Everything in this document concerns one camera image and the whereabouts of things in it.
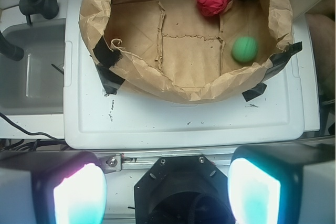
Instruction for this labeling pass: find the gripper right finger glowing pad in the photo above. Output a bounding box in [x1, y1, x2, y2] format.
[228, 144, 335, 223]

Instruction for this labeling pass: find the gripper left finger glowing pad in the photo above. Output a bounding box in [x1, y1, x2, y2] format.
[1, 151, 107, 223]

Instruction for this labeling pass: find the green ribbed ball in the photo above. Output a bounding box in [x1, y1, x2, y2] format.
[232, 37, 259, 63]

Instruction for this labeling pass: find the black tape piece lower right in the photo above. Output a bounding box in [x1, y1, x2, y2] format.
[242, 82, 267, 102]

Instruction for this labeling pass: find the grey plastic tub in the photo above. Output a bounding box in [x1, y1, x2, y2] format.
[1, 19, 65, 115]

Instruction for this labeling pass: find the black tape strip right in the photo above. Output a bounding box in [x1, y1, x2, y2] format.
[262, 41, 302, 82]

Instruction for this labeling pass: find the black tape strip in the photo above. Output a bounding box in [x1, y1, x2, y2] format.
[262, 41, 302, 82]
[91, 36, 125, 95]

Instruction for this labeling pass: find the black tape strip left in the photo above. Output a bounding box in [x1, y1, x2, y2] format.
[91, 36, 125, 95]

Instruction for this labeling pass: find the brown paper bag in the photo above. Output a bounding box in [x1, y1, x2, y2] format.
[79, 0, 293, 104]

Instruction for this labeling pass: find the black cable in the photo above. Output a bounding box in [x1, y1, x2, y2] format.
[0, 112, 66, 143]

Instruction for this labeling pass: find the aluminium rail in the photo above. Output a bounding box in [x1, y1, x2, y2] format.
[93, 146, 237, 174]

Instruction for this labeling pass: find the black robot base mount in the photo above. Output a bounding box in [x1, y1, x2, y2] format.
[134, 161, 236, 223]

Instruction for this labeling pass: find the black hose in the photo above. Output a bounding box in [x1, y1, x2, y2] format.
[0, 0, 59, 61]

